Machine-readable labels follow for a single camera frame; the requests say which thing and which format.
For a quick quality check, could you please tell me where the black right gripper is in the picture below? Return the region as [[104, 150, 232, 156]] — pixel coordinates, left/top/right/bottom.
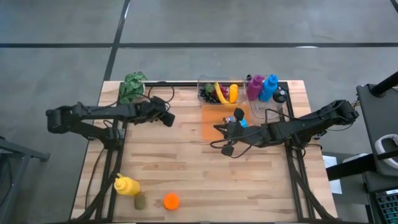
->
[[213, 107, 271, 157]]

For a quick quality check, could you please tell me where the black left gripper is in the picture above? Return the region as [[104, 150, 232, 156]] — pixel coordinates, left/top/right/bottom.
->
[[136, 95, 176, 128]]

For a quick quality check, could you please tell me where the orange yellow toy food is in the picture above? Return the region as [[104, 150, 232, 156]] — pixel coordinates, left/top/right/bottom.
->
[[228, 83, 239, 104]]

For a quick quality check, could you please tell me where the yellow toy banana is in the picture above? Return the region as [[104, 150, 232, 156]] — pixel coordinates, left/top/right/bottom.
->
[[213, 81, 231, 105]]

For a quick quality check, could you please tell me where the dark purple toy grape bunch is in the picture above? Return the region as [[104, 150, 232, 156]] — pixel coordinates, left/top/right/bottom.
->
[[198, 86, 218, 104]]

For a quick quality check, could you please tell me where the magenta squeeze bottle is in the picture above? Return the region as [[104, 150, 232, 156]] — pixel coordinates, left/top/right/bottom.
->
[[246, 74, 266, 101]]

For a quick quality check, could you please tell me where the blue squeeze bottle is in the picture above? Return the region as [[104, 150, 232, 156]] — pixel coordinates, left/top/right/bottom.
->
[[258, 74, 279, 103]]

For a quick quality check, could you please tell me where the clear bottle with black lid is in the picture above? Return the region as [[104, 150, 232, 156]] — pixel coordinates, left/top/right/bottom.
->
[[271, 88, 289, 119]]

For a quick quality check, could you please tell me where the clear plastic bin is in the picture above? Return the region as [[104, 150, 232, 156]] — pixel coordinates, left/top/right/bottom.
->
[[197, 74, 247, 106], [244, 76, 287, 122]]

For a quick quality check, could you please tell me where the green potted plant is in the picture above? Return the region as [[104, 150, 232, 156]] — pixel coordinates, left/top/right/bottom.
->
[[119, 71, 149, 105]]

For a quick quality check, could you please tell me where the yellow mustard squeeze bottle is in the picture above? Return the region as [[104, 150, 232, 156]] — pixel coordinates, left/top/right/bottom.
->
[[113, 173, 141, 197]]

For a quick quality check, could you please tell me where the orange round toy fruit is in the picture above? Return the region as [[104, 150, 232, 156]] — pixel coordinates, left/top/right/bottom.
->
[[163, 193, 180, 211]]

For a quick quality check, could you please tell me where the brown toy kiwi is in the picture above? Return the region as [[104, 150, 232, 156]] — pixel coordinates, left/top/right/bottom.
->
[[134, 192, 146, 210]]

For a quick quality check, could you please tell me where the white paper sheet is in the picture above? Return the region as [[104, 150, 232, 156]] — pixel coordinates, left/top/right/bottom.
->
[[322, 154, 343, 195]]

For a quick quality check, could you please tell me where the white headset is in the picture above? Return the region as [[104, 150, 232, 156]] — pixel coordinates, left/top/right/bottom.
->
[[374, 133, 398, 170]]

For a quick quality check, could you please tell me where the black equipment cart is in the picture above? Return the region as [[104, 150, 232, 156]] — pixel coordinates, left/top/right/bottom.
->
[[325, 70, 398, 194]]

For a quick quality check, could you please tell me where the grey metal stand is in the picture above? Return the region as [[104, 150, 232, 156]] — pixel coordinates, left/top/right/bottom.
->
[[0, 136, 50, 224]]

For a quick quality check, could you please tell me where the backlit keyboard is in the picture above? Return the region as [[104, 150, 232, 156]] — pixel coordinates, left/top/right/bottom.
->
[[375, 189, 398, 224]]

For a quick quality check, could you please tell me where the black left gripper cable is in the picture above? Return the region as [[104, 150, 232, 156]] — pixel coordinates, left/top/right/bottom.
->
[[147, 81, 175, 104]]

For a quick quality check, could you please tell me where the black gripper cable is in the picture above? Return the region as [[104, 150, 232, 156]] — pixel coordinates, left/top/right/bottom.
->
[[147, 81, 175, 104], [210, 136, 253, 159]]

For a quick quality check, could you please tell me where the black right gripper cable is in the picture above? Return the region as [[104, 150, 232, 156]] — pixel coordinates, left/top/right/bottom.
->
[[210, 136, 253, 159]]

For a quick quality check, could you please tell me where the black aluminium rig frame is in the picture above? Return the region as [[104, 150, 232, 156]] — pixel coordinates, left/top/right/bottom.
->
[[70, 80, 340, 224]]

